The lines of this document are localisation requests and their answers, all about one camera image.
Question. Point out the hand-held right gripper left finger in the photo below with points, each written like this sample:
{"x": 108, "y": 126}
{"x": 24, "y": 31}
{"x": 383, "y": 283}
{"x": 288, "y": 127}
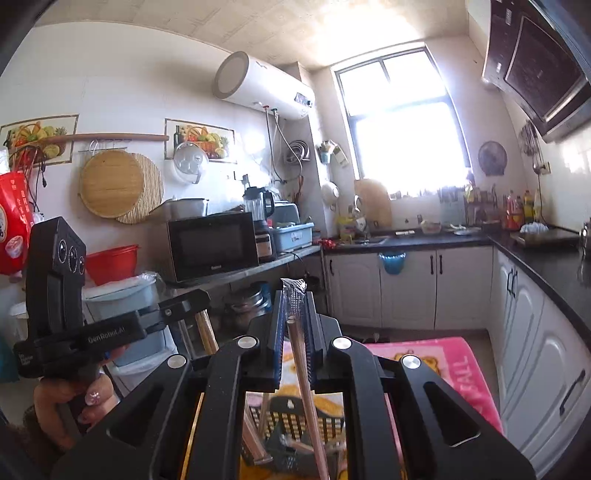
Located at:
{"x": 279, "y": 350}

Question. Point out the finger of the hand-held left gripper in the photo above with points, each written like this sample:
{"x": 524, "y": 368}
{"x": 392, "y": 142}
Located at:
{"x": 184, "y": 307}

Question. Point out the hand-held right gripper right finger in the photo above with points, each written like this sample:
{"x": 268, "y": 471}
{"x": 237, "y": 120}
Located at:
{"x": 310, "y": 350}

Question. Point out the dark grey perforated utensil basket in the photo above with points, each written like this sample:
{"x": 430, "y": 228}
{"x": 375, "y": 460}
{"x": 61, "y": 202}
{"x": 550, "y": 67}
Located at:
{"x": 282, "y": 415}

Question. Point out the person's left forearm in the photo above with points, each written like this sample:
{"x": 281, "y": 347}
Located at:
{"x": 25, "y": 445}

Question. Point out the hanging kitchen utensils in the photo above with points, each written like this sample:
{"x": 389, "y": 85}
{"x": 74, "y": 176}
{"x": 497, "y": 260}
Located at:
{"x": 531, "y": 143}

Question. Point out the person's left hand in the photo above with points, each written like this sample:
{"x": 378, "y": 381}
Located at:
{"x": 55, "y": 401}

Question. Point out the plastic drawer unit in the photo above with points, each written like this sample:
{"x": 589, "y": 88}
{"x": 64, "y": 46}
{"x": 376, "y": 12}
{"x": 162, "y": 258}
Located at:
{"x": 134, "y": 318}

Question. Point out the stacked steel pots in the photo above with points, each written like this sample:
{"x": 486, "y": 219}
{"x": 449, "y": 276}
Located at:
{"x": 247, "y": 307}

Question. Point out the red plastic basin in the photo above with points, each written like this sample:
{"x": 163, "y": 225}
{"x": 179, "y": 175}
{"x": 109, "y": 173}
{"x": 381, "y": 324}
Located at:
{"x": 113, "y": 265}

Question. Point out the red shopping bag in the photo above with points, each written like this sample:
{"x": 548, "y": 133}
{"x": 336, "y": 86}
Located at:
{"x": 14, "y": 226}

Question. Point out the black microwave oven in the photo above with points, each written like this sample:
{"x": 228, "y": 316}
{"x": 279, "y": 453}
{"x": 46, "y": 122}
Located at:
{"x": 212, "y": 244}

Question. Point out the metal shelf rack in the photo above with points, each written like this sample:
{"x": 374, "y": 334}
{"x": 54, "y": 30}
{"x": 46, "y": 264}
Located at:
{"x": 288, "y": 261}

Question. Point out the steel lidded container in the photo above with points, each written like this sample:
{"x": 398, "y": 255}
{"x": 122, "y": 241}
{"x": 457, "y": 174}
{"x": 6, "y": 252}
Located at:
{"x": 187, "y": 208}

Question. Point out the round bamboo cutting board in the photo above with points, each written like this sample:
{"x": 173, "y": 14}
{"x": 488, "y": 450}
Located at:
{"x": 111, "y": 184}

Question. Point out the blue grey storage box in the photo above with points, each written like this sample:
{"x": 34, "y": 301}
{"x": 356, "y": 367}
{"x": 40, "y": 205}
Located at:
{"x": 293, "y": 237}

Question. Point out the round straw mat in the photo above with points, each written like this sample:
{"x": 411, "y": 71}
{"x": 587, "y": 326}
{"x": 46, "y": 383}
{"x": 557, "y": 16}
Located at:
{"x": 150, "y": 194}

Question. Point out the white kitchen cabinets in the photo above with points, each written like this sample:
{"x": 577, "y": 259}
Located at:
{"x": 415, "y": 295}

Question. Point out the blue hanging bin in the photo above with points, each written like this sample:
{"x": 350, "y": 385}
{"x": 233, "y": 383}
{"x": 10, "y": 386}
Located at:
{"x": 392, "y": 264}

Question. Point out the blender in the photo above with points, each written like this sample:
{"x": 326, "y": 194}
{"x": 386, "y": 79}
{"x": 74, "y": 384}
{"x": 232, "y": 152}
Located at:
{"x": 258, "y": 203}

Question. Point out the yellow detergent bottle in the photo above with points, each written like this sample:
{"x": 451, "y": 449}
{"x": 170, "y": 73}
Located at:
{"x": 347, "y": 228}

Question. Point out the pink bear printed blanket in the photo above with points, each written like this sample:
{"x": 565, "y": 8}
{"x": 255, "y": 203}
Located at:
{"x": 438, "y": 364}

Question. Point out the sink faucet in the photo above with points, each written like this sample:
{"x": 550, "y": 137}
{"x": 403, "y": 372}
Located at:
{"x": 360, "y": 217}

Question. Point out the white round hanging lid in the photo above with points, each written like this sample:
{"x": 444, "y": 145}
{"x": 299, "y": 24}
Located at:
{"x": 187, "y": 161}

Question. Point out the wooden rolling pin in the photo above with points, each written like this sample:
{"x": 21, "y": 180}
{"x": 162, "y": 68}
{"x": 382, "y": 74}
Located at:
{"x": 106, "y": 136}

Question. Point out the white hanging scoop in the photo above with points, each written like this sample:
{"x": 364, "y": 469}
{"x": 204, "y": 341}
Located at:
{"x": 330, "y": 194}

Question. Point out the wooden cutting board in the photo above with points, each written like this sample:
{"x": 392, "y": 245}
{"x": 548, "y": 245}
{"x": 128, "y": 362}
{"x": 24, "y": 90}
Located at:
{"x": 374, "y": 203}

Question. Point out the bowl of food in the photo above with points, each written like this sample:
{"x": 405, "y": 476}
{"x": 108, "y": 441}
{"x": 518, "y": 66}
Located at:
{"x": 430, "y": 227}

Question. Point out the teal knife block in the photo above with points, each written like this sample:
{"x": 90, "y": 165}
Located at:
{"x": 452, "y": 207}

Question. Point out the black spice rack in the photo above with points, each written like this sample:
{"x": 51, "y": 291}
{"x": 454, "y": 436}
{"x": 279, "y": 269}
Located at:
{"x": 482, "y": 207}

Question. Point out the white water heater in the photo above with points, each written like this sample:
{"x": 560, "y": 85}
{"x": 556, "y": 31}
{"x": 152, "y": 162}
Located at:
{"x": 263, "y": 85}

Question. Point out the kitchen window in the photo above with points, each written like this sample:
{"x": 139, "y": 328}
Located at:
{"x": 401, "y": 124}

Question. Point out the black kitchen countertop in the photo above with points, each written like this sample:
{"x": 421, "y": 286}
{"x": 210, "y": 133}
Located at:
{"x": 545, "y": 272}

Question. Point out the cluster of seasoning bottles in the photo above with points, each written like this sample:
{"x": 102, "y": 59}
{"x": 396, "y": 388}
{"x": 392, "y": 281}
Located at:
{"x": 521, "y": 210}

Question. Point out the black tray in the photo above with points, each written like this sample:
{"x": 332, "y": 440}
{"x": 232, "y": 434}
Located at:
{"x": 545, "y": 236}

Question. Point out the black range hood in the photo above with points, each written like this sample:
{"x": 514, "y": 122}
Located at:
{"x": 540, "y": 64}

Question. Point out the fruit wall picture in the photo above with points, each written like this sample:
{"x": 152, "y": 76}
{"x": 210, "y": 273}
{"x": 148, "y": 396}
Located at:
{"x": 217, "y": 138}
{"x": 41, "y": 138}

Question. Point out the wall-mounted utensil holder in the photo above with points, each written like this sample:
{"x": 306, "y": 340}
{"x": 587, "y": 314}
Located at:
{"x": 328, "y": 154}

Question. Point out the small wall fan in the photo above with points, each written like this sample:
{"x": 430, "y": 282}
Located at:
{"x": 492, "y": 158}

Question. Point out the wall power outlet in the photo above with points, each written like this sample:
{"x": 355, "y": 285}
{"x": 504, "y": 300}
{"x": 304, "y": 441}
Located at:
{"x": 545, "y": 168}

